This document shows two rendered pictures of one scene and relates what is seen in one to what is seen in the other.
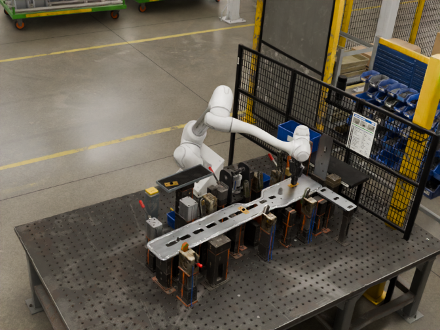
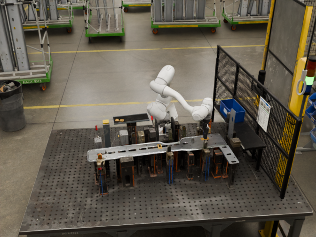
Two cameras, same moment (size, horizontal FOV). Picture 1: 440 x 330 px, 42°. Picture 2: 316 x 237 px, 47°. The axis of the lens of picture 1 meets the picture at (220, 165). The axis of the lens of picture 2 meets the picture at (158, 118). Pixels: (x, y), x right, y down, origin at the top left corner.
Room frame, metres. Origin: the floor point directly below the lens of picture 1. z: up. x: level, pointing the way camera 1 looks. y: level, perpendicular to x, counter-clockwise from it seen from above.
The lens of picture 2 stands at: (0.52, -1.65, 3.04)
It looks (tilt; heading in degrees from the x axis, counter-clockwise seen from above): 31 degrees down; 31
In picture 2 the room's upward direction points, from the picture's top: straight up
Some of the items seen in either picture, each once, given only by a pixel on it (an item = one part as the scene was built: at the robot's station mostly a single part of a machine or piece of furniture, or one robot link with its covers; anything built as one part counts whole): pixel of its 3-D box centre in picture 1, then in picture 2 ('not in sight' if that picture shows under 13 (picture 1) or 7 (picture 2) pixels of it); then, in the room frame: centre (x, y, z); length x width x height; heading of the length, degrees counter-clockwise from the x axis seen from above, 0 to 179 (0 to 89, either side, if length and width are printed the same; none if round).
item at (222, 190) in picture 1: (219, 211); (152, 145); (3.17, -0.02, 0.89); 0.13 x 0.11 x 0.38; 43
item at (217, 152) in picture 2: (316, 215); (217, 163); (3.27, -0.70, 0.84); 0.11 x 0.10 x 0.28; 43
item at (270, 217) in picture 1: (266, 236); (169, 166); (2.96, -0.34, 0.87); 0.12 x 0.09 x 0.35; 43
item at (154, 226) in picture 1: (153, 245); (99, 154); (2.77, 0.37, 0.88); 0.11 x 0.10 x 0.36; 43
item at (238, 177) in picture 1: (233, 197); (164, 138); (3.26, -0.11, 0.94); 0.18 x 0.13 x 0.49; 133
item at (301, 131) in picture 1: (301, 137); (207, 106); (3.35, -0.52, 1.40); 0.13 x 0.11 x 0.16; 179
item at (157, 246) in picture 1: (241, 212); (157, 147); (3.03, -0.17, 1.00); 1.38 x 0.22 x 0.02; 133
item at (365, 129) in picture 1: (361, 135); (264, 114); (3.66, -0.99, 1.30); 0.23 x 0.02 x 0.31; 43
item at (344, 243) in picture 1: (345, 224); (232, 174); (3.18, -0.89, 0.84); 0.11 x 0.06 x 0.29; 43
